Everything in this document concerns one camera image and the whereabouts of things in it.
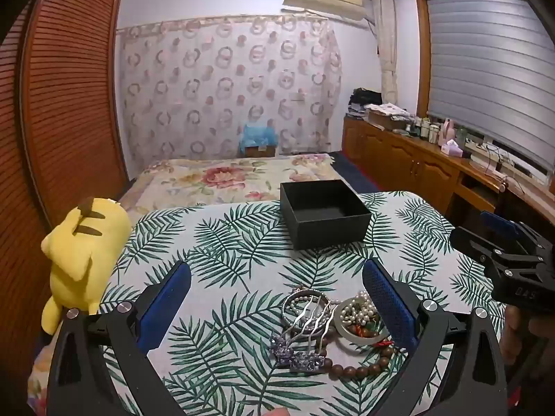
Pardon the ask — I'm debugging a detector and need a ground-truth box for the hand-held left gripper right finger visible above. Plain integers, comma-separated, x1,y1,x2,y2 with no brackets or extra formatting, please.
362,259,508,416

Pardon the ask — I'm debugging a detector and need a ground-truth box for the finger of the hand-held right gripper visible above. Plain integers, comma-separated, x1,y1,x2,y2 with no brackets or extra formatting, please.
450,226,545,276
479,210,555,254

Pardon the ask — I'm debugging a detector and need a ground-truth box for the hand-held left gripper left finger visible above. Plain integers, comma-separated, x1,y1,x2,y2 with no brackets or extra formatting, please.
47,261,192,416

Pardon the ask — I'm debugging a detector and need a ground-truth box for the white pearl bracelet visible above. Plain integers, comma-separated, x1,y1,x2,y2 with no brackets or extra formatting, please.
340,292,382,328

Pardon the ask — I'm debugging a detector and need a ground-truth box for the red bead string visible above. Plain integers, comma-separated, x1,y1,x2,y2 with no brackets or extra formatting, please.
353,323,393,349

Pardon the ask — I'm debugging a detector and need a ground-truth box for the grey bangle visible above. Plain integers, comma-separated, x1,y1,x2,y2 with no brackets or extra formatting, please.
334,297,391,345

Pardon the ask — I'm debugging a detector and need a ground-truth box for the brown wooden bead bracelet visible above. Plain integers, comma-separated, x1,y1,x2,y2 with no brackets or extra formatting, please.
323,329,397,380

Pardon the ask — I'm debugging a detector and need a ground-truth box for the silver hair comb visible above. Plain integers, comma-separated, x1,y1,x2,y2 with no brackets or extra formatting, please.
284,301,343,349

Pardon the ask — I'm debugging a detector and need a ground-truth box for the black square box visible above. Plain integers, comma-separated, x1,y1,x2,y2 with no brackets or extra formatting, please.
280,179,373,251

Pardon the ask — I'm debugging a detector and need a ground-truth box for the silver beaded bracelet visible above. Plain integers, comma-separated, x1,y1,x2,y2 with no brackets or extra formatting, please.
282,288,332,326

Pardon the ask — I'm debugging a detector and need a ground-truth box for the purple crystal hair clip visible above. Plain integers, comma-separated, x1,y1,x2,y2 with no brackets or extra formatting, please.
270,333,327,373

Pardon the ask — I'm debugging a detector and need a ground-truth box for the person's right forearm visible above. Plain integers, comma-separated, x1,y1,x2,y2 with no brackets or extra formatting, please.
507,307,555,399

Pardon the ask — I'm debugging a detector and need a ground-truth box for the person's right hand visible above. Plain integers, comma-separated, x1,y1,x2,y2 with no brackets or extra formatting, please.
503,304,538,365

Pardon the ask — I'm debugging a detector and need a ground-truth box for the leaf-print tablecloth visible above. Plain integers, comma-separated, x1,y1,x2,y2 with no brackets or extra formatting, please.
28,191,508,416

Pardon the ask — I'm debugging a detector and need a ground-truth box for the wooden cabinet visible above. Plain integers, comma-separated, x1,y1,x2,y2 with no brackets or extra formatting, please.
342,115,555,226

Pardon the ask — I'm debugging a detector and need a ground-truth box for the yellow plush toy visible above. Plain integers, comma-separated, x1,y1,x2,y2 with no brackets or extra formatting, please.
41,197,133,335

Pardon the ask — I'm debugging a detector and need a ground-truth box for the pink bottle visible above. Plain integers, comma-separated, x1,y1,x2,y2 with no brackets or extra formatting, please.
438,119,456,146

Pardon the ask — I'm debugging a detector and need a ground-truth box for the group of small bottles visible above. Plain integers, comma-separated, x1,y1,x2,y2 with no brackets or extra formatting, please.
405,117,443,143

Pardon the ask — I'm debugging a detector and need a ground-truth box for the floral blanket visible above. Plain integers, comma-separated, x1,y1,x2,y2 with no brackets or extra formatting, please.
118,153,343,215

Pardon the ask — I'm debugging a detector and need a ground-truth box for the navy blanket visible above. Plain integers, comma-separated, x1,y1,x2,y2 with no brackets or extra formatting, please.
330,151,382,193

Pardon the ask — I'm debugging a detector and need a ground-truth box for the box with papers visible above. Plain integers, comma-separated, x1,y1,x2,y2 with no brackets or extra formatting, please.
366,103,412,131

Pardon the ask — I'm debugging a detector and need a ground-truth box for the grey window blind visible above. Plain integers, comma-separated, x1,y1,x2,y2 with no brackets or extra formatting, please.
422,0,555,174

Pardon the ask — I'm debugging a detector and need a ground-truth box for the stack of dark clothes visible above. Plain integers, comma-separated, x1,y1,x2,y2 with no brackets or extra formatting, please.
349,88,382,118

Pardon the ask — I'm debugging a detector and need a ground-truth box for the blue plastic bag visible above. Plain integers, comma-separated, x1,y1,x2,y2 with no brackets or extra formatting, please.
240,106,278,148

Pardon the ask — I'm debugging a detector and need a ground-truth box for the cream tied curtain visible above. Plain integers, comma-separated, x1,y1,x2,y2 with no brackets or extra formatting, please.
370,0,399,107

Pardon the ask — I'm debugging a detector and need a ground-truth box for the circle-patterned curtain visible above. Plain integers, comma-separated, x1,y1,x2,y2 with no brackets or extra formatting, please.
116,14,343,174

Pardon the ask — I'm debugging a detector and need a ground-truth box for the louvred wooden wardrobe door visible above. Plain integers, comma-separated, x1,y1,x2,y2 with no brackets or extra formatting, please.
0,0,130,356

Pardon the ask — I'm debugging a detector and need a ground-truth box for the power strip with cables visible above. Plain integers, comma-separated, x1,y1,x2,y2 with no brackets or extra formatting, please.
466,136,521,183

